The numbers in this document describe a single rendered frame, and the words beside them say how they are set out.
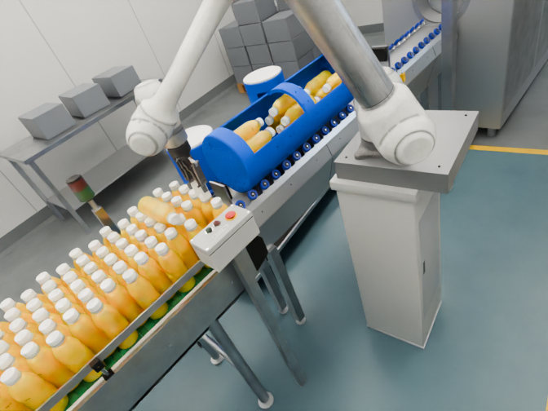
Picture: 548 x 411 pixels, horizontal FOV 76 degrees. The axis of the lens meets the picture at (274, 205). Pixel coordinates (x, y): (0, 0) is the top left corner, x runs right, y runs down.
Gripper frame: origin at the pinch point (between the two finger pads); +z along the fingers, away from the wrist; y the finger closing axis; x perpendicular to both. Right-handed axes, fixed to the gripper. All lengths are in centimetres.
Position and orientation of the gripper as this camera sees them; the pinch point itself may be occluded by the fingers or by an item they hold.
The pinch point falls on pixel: (201, 190)
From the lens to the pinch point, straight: 132.9
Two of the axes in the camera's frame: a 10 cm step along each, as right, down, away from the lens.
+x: -6.4, 6.1, -4.6
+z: 2.9, 7.5, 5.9
